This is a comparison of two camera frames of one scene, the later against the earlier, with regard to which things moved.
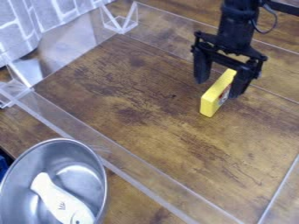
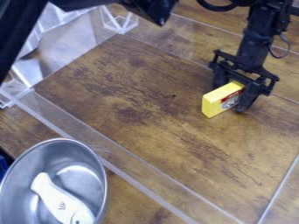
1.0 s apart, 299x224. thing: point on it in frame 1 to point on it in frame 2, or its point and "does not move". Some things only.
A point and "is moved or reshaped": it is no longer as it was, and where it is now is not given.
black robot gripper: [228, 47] to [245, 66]
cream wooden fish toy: [69, 209] does not move
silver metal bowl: [71, 165] does not move
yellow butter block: [217, 94] is moved or reshaped
